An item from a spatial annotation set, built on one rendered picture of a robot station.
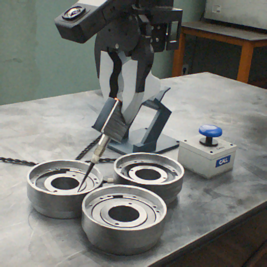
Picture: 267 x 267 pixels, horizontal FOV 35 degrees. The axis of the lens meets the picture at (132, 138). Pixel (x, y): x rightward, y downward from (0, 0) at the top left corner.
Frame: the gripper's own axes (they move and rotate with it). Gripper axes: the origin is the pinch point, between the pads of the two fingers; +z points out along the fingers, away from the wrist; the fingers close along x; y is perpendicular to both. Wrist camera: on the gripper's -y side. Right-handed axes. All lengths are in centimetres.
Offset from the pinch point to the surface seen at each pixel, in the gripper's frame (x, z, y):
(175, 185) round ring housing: -7.2, 9.9, 5.4
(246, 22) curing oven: 103, 10, 209
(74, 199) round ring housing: -1.6, 9.9, -8.2
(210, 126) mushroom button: -2.2, 5.7, 19.9
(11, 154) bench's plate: 21.2, 13.2, -4.0
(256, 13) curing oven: 98, 4, 209
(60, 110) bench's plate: 35.2, 13.2, 16.4
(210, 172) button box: -5.5, 11.9, 16.8
